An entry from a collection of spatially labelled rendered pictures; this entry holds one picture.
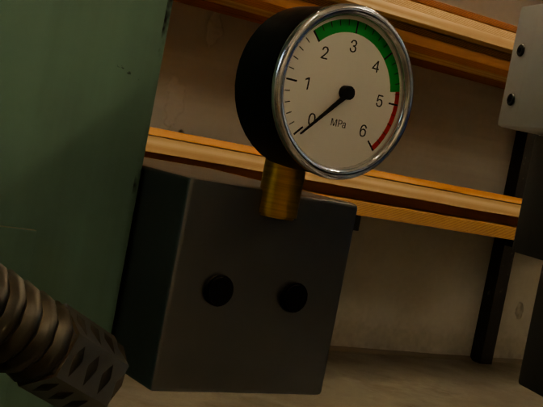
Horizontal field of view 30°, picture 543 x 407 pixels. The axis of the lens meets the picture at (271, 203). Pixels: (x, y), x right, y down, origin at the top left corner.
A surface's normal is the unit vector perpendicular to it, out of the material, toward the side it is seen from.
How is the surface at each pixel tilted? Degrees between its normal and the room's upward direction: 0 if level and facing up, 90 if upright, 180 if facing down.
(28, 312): 61
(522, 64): 90
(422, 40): 89
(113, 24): 90
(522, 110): 90
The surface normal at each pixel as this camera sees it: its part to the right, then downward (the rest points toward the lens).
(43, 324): 0.32, -0.39
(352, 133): 0.55, 0.15
